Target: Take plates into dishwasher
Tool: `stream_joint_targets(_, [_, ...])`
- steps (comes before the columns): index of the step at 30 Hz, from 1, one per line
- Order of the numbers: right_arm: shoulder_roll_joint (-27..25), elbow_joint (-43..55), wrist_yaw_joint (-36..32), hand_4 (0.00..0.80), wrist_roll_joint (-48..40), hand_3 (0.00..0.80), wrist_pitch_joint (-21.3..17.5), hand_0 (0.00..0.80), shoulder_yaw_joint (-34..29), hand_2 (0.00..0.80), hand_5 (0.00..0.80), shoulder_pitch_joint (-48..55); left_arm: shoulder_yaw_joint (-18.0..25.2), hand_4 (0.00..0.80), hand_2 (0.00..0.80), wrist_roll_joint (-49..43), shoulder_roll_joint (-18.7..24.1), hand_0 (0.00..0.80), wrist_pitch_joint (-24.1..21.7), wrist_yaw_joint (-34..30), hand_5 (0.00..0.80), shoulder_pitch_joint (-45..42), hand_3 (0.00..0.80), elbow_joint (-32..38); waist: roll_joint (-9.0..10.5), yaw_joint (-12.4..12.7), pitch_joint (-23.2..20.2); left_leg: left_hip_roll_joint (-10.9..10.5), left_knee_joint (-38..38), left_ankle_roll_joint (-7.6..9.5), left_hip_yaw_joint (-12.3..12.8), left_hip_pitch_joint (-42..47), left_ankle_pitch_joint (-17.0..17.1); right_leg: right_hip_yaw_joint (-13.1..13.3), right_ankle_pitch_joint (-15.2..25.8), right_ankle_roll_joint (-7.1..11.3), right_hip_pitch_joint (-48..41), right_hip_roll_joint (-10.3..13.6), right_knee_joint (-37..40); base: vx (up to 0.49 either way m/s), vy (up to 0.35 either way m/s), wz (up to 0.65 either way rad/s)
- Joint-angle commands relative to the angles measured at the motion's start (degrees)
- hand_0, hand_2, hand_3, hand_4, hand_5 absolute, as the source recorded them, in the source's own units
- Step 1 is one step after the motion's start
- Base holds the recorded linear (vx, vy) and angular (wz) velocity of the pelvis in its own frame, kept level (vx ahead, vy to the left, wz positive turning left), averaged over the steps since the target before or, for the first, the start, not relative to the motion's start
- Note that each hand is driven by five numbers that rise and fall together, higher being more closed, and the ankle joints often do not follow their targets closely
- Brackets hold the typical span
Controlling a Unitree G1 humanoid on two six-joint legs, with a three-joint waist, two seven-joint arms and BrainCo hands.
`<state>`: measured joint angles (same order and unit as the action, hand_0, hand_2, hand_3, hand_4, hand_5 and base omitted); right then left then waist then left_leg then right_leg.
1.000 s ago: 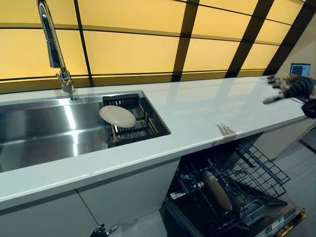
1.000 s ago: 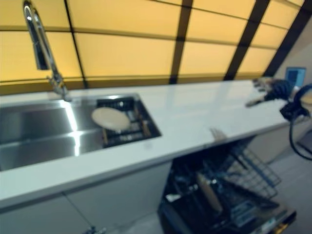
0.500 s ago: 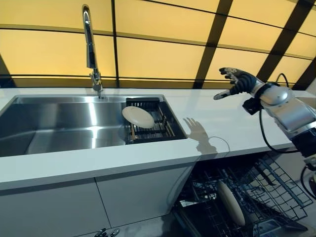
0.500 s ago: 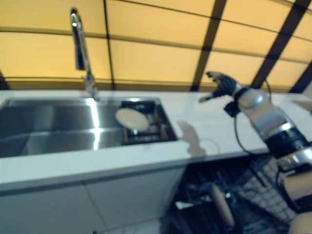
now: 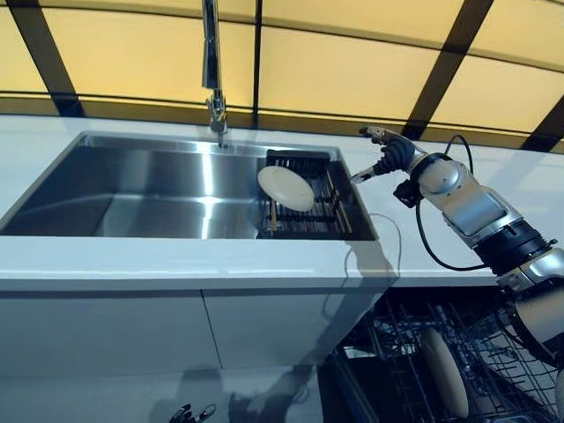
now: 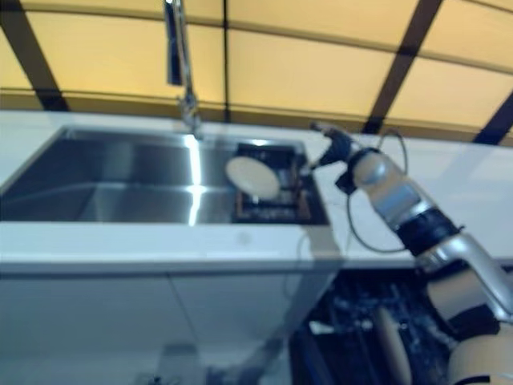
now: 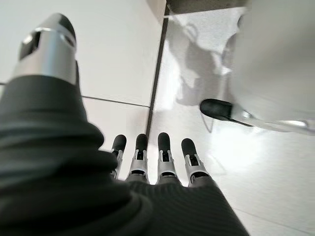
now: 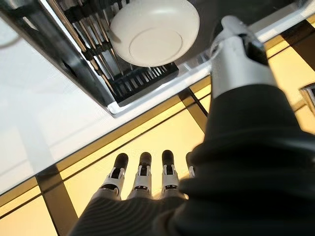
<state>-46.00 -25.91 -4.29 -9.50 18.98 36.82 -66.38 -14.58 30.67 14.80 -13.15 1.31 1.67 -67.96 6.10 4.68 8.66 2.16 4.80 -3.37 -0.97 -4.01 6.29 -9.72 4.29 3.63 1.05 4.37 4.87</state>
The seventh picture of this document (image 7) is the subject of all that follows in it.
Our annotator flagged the robot left leg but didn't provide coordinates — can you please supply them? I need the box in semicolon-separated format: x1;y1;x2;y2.
221;0;315;135

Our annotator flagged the black robot left foot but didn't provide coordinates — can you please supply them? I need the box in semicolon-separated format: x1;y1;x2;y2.
199;98;255;128

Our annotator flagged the white cabinet door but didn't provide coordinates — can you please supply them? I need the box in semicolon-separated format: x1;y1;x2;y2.
81;96;151;153
0;0;165;108

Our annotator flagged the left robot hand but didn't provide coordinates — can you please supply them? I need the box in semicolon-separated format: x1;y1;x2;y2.
0;13;250;236

